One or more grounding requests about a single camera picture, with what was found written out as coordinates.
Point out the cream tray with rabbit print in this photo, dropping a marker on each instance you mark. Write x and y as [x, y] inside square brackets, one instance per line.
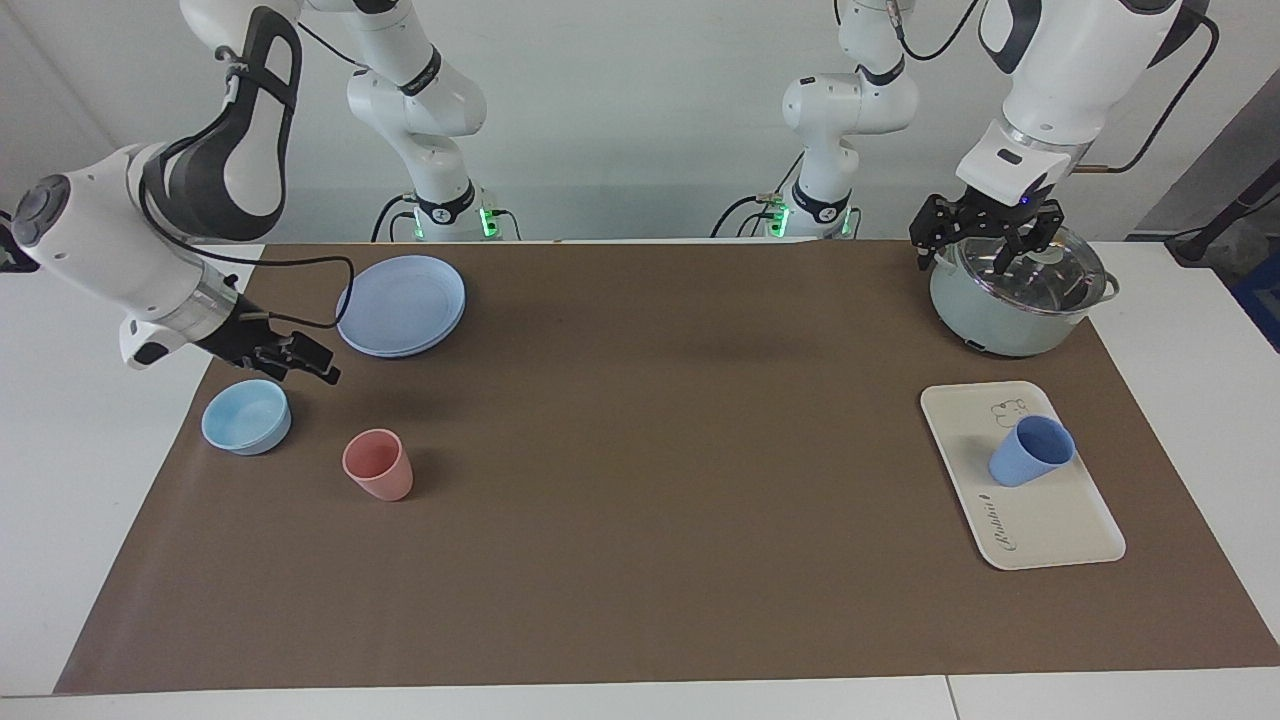
[1040, 520]

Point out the pale green cooking pot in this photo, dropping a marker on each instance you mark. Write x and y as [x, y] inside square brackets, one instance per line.
[990, 325]

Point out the light blue bowl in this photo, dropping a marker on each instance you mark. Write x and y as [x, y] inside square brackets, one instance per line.
[245, 420]

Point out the glass pot lid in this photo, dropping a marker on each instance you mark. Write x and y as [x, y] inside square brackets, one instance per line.
[1060, 285]

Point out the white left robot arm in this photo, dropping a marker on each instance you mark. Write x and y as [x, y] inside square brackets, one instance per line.
[1060, 70]

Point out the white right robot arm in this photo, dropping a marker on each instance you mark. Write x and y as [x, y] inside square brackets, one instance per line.
[110, 250]

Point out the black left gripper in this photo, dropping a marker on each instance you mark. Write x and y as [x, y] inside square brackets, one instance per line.
[995, 215]

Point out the brown paper table mat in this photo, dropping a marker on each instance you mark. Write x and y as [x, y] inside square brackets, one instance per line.
[650, 500]

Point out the blue box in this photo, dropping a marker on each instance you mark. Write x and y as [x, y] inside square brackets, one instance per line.
[1262, 300]

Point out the pink plastic cup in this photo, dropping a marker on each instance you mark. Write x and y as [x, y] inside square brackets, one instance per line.
[380, 475]

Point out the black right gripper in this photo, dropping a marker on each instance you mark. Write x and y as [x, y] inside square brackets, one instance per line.
[235, 338]

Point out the pale blue plate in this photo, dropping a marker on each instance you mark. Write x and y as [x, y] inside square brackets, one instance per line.
[400, 305]

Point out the blue plastic cup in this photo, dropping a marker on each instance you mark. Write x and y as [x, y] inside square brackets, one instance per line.
[1030, 455]

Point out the black stand pole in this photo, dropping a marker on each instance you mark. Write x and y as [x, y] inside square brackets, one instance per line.
[1230, 215]

